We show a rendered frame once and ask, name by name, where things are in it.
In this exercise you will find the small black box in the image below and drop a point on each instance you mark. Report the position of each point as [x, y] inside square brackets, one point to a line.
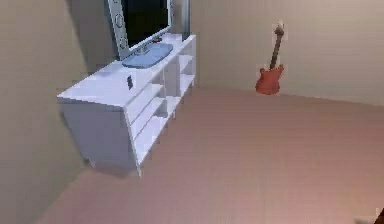
[130, 82]

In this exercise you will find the red electric guitar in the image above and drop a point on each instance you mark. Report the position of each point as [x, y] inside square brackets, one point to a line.
[269, 80]

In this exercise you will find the white television stand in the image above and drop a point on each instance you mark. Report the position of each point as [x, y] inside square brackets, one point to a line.
[100, 90]

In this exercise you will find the silver flat television set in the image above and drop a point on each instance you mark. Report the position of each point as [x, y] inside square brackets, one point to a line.
[143, 20]

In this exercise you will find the dark brown furniture corner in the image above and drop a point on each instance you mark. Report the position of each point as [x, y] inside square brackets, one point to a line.
[380, 218]

